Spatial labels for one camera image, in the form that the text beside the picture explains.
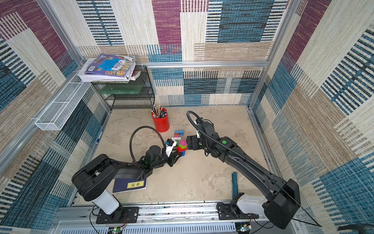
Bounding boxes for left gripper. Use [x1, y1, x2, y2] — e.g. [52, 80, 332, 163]
[151, 150, 184, 172]

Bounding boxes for red lego brick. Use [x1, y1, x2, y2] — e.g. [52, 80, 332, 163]
[177, 146, 188, 152]

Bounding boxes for light blue lego brick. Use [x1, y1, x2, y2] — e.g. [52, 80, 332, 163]
[174, 130, 184, 136]

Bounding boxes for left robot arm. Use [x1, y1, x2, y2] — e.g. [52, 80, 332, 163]
[72, 146, 183, 215]

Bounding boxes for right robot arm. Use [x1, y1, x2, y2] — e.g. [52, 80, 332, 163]
[187, 121, 301, 229]

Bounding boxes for red pencil cup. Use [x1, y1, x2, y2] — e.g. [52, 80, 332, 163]
[152, 108, 170, 133]

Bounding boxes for pencils in cup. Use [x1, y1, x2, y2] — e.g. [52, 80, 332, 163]
[151, 105, 167, 119]

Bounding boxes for dark blue notebook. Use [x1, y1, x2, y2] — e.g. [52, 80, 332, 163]
[113, 178, 147, 193]

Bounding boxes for green tray on shelf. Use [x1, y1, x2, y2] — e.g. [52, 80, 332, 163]
[99, 84, 143, 95]

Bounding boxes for stack of books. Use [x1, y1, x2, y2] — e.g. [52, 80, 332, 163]
[78, 54, 141, 83]

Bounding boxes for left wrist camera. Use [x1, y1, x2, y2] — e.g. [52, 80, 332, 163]
[165, 138, 177, 157]

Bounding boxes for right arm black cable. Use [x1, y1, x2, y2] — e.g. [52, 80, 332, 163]
[186, 110, 322, 228]

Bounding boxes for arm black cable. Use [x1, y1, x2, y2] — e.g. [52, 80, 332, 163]
[129, 125, 167, 163]
[186, 110, 322, 228]

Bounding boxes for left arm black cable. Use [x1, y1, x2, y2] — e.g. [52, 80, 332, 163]
[129, 125, 167, 163]

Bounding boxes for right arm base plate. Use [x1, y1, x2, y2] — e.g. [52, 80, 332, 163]
[216, 202, 259, 220]

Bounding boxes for black wire shelf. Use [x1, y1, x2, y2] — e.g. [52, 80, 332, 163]
[92, 66, 155, 110]

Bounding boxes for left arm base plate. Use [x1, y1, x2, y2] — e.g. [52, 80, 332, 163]
[95, 207, 139, 224]

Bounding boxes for white wire basket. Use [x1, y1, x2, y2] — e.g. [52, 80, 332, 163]
[35, 82, 91, 131]

